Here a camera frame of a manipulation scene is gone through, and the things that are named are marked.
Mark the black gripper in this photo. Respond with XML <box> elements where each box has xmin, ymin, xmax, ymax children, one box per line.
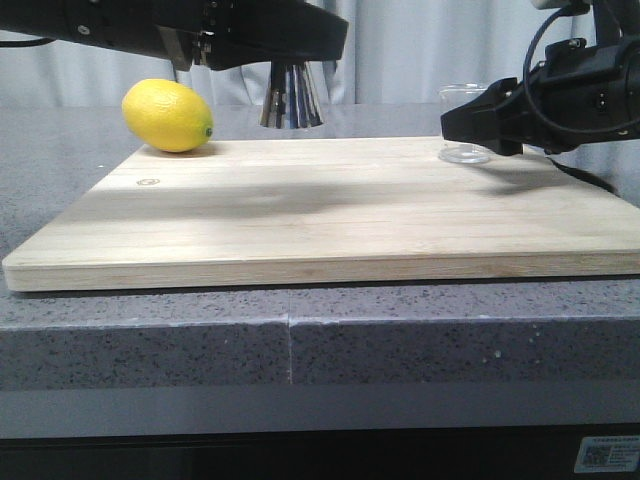
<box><xmin>99</xmin><ymin>1</ymin><xmax>348</xmax><ymax>71</ymax></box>
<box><xmin>440</xmin><ymin>37</ymin><xmax>639</xmax><ymax>155</ymax></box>

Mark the small glass beaker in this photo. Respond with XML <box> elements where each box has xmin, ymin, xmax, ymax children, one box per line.
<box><xmin>438</xmin><ymin>83</ymin><xmax>491</xmax><ymax>165</ymax></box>

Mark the steel double jigger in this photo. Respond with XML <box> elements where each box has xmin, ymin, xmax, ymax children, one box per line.
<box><xmin>260</xmin><ymin>62</ymin><xmax>324</xmax><ymax>129</ymax></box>

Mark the yellow lemon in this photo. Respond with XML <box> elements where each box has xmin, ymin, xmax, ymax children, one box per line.
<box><xmin>121</xmin><ymin>79</ymin><xmax>214</xmax><ymax>153</ymax></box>

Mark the grey curtain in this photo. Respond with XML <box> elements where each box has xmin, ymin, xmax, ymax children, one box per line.
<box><xmin>1</xmin><ymin>1</ymin><xmax>549</xmax><ymax>107</ymax></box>

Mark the wooden cutting board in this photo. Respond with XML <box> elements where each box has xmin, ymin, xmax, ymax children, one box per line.
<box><xmin>2</xmin><ymin>137</ymin><xmax>639</xmax><ymax>292</ymax></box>

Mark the white QR code label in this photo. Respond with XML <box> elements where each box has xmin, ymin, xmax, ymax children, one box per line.
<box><xmin>573</xmin><ymin>435</ymin><xmax>639</xmax><ymax>474</ymax></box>

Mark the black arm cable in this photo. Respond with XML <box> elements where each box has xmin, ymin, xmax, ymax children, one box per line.
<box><xmin>522</xmin><ymin>4</ymin><xmax>640</xmax><ymax>135</ymax></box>

